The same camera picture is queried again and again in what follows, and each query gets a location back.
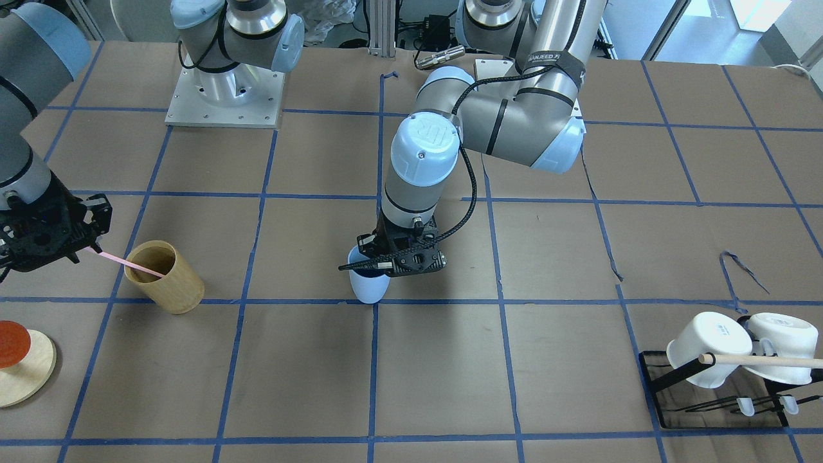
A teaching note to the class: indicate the wooden dowel rack handle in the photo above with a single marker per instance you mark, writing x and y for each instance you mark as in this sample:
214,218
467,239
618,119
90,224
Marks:
773,361

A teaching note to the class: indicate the white mug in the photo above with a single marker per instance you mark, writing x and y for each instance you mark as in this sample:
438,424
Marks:
708,332
788,336

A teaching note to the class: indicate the white mug far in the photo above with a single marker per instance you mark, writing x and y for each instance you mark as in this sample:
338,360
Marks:
788,336

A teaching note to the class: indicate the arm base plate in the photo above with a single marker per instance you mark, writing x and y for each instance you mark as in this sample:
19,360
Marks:
491,68
225,103

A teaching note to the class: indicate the black wire mug rack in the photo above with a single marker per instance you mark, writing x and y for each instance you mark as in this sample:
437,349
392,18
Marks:
696,395

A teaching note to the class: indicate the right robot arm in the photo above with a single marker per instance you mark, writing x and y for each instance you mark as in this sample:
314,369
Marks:
43,51

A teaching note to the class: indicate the bamboo chopstick holder cup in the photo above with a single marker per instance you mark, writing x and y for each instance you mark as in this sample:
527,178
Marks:
178,290

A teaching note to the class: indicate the wooden mug tree stand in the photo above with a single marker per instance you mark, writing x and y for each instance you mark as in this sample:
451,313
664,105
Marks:
22,380

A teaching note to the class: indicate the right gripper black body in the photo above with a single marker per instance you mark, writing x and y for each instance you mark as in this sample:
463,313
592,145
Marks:
92,214

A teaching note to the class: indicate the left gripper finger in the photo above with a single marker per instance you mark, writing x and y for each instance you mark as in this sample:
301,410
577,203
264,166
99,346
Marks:
380,263

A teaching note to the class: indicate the aluminium frame post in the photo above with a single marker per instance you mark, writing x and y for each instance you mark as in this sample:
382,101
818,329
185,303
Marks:
382,28

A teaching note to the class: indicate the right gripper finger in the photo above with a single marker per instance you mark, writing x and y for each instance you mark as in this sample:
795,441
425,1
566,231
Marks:
93,219

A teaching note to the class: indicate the white mug near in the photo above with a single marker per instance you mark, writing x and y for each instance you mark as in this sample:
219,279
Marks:
708,332

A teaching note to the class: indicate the pink chopstick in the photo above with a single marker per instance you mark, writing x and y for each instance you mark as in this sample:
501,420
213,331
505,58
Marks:
129,264

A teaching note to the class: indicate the light blue plastic cup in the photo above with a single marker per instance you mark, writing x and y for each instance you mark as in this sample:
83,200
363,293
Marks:
368,285

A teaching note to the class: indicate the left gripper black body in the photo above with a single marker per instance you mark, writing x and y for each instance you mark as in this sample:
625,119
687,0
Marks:
367,245

